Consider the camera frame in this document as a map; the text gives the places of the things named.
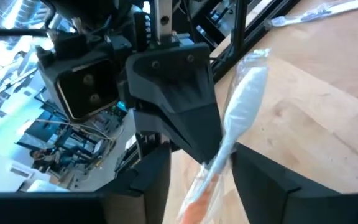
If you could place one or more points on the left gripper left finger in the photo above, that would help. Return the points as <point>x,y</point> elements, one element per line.
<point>148,186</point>

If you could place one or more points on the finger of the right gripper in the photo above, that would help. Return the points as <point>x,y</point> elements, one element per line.
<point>172,87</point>
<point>149,126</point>

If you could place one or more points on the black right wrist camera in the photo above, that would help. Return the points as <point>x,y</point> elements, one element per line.
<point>85,90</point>

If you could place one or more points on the purple toothbrush in wrapper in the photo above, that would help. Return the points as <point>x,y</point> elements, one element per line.
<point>319,12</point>

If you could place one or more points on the orange toothbrush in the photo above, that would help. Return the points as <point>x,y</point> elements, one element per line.
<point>244,99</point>

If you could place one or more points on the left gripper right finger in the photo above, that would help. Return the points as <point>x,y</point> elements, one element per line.
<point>259,186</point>

